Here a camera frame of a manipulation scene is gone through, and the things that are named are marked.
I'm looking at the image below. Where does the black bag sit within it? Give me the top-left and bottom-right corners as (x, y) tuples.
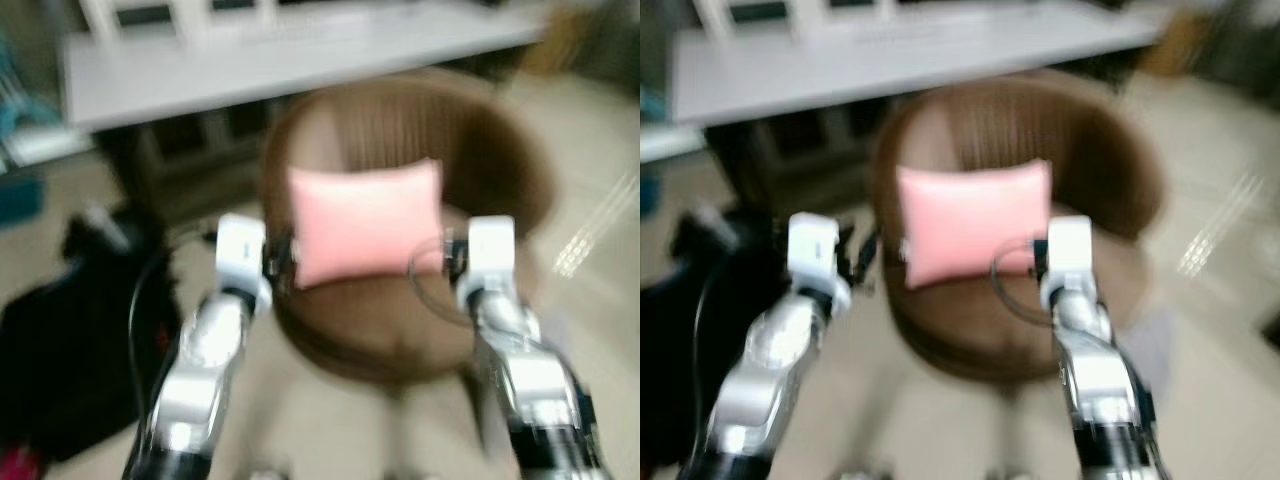
(0, 205), (187, 467)
(640, 205), (793, 473)

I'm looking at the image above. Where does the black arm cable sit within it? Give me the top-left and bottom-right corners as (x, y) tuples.
(989, 238), (1051, 327)
(407, 235), (473, 327)
(127, 244), (217, 431)
(688, 240), (791, 471)

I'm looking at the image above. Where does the pink pillow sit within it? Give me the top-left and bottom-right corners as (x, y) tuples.
(895, 158), (1054, 291)
(287, 158), (446, 291)

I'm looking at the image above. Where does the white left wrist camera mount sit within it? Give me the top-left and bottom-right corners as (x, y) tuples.
(787, 212), (847, 297)
(215, 213), (271, 301)

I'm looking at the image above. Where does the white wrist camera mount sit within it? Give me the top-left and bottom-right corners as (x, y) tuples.
(466, 215), (518, 291)
(787, 212), (847, 297)
(215, 213), (271, 301)
(1046, 215), (1094, 287)

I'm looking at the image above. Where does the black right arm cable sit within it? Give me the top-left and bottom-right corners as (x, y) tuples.
(989, 238), (1051, 327)
(407, 235), (473, 327)

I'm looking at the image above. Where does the long white table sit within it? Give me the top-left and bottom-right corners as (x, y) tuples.
(62, 0), (557, 132)
(668, 0), (1167, 127)

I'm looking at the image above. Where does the brown round sofa chair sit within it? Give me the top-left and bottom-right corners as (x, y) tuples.
(258, 72), (557, 387)
(868, 70), (1167, 387)

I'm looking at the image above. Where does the blue storage box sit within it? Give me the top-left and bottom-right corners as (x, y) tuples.
(0, 174), (46, 227)
(640, 170), (667, 217)

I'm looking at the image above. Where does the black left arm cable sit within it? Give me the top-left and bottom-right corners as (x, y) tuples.
(688, 240), (791, 471)
(127, 244), (217, 431)

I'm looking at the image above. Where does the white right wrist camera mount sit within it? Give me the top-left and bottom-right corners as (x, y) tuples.
(1046, 215), (1094, 287)
(466, 215), (518, 291)

